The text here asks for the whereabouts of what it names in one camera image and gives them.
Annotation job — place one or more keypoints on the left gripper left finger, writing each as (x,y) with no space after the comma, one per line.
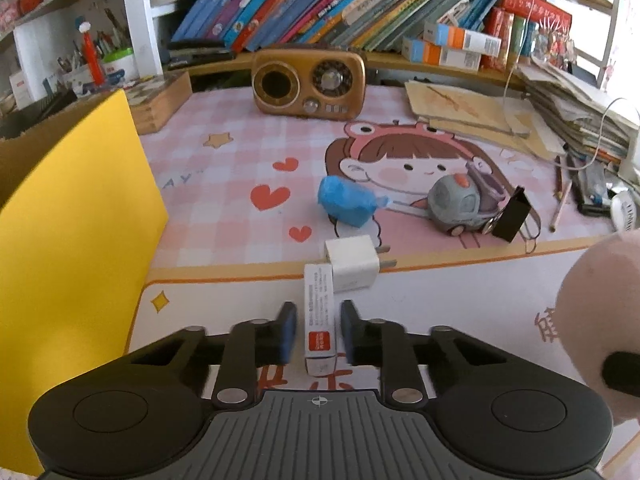
(248,347)

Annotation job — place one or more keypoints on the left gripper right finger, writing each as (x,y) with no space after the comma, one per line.
(386,346)

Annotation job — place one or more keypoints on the small white red box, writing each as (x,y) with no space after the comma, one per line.
(320,350)

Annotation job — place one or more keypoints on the white usb charger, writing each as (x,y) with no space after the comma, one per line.
(356,262)

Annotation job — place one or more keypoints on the black binder clip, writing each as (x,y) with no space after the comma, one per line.
(519,217)

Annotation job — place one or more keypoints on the pink plush pig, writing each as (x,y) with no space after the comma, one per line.
(597,318)

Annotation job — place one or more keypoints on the blue crumpled wrapper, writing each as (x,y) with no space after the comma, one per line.
(349,202)

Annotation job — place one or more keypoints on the grey toy car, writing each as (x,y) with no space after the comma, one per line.
(467,202)

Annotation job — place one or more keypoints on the pink pencil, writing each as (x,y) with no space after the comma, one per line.
(553,226)

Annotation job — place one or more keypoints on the yellow cardboard box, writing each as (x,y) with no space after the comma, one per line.
(81,217)

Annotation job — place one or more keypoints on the brown paper envelopes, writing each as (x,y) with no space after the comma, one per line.
(508,122)

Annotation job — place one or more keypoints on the wooden chess board box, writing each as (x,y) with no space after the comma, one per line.
(154,100)

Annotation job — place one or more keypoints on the brown retro radio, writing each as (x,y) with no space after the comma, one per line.
(309,82)

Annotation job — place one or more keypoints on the orange white medicine box lower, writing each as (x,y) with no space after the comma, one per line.
(423,52)

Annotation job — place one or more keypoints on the orange white medicine box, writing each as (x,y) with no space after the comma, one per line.
(423,52)
(461,39)

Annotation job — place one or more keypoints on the green lid white jar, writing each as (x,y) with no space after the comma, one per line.
(120,66)

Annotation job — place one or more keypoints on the stack of papers right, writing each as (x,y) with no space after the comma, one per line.
(590,121)

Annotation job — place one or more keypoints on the orange white medicine box upper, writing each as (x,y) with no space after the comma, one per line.
(461,39)

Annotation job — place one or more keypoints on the row of leaning books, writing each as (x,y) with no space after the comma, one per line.
(235,26)

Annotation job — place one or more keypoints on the red tassel ornament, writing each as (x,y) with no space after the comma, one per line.
(91,57)

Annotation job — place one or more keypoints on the red thick dictionary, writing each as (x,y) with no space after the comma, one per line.
(539,11)

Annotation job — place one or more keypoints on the white bookshelf frame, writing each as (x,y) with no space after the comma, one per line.
(33,44)

